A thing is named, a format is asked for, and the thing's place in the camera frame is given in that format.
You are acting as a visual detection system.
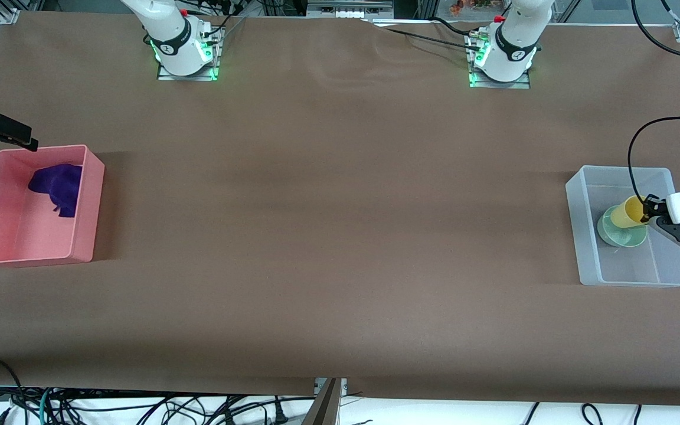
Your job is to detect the light green bowl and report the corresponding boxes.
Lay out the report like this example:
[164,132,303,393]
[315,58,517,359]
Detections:
[597,204,649,248]

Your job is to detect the grey table frame post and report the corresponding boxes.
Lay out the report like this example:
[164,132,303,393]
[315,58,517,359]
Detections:
[303,377,348,425]

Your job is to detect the pink plastic bin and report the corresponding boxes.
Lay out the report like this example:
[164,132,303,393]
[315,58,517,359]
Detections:
[0,144,106,267]

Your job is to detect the white power strip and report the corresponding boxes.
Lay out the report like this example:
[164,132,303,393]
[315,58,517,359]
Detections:
[307,0,395,18]

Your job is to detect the purple cloth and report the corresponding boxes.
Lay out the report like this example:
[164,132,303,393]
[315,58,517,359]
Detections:
[27,164,84,219]

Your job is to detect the black cable on table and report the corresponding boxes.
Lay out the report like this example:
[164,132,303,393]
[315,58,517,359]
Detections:
[370,17,483,53]

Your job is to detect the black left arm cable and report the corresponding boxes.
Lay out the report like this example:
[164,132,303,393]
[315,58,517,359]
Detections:
[627,0,680,202]

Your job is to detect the clear plastic bin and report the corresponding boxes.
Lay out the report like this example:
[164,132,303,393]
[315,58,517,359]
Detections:
[565,165,680,288]

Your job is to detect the yellow cup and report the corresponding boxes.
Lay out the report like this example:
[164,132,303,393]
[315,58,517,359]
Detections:
[610,195,649,230]

